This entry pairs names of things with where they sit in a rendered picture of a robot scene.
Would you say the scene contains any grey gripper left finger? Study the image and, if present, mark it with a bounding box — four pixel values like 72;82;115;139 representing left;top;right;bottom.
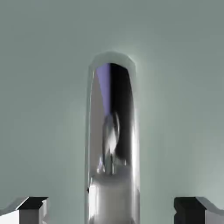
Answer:
0;196;49;224

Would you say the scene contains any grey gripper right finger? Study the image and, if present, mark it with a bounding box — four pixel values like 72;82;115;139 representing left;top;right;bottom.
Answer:
173;196;224;224

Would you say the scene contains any grey-green painted drawer front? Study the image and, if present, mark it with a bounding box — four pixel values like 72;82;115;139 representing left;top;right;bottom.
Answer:
0;0;224;224

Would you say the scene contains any curved shiny metal handle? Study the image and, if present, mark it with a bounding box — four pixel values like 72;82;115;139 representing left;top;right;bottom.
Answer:
84;51;141;224

